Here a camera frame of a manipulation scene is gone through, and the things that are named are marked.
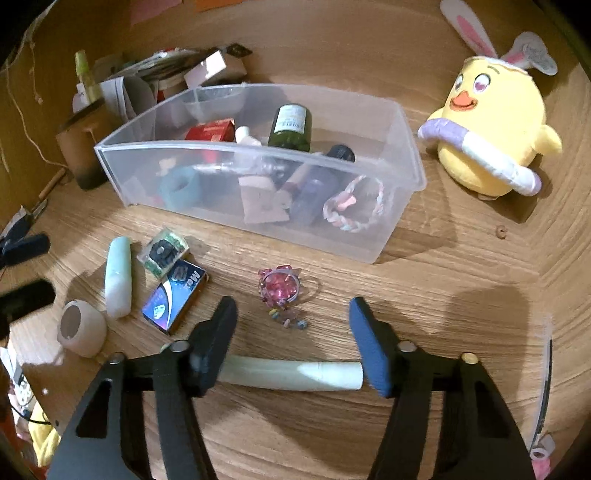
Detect mint green tube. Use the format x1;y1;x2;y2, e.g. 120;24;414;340
104;236;132;319

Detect blue battery box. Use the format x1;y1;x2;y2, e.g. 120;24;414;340
141;260;208;335

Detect white green tube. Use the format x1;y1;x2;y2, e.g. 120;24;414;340
218;355;363;392

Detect green black small packet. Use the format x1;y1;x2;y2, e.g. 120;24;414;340
136;228;189;279

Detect blue tape roll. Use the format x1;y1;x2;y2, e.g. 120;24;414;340
159;166;202;211

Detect pink bead bracelet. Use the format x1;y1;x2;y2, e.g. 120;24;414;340
256;264;303;308

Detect black cylinder bottle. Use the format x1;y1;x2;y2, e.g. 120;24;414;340
290;166;349;227

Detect braided pastel hair tie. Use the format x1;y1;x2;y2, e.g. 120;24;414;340
321;174;387;234

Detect green cap spray bottle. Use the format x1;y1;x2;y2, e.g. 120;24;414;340
72;50;102;113

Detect small pastel beads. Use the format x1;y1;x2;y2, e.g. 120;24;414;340
269;308;308;330

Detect red booklet in bin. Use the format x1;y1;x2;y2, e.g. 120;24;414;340
184;119;235;142

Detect stack of papers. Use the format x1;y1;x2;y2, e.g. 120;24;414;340
100;48;206;102

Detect small pink white box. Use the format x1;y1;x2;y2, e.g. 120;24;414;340
184;50;247;89

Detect pink sticky note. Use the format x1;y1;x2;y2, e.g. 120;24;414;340
130;0;182;26

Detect yellow chick plush toy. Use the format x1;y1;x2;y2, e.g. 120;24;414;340
418;1;562;199

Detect dark green bottle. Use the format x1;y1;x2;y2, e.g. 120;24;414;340
267;103;312;152

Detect clear plastic storage bin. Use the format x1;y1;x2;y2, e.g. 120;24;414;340
95;84;427;263

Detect white cord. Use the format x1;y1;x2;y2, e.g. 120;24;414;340
2;41;70;172

